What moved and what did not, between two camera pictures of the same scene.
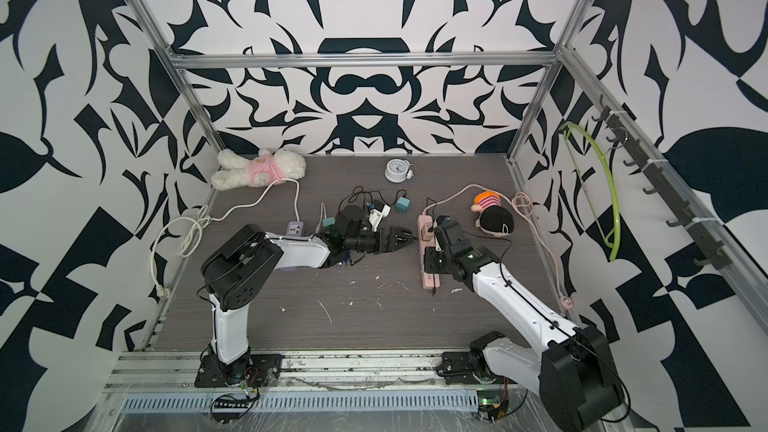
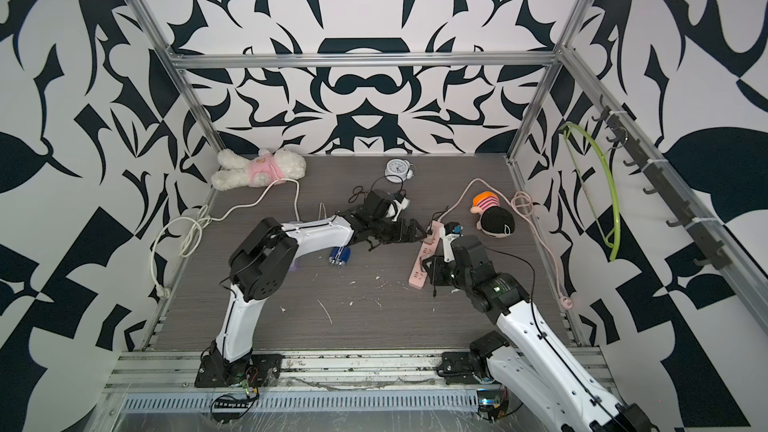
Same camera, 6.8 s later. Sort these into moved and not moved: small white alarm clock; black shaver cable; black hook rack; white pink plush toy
Moved: black shaver cable
Not moved: black hook rack; small white alarm clock; white pink plush toy
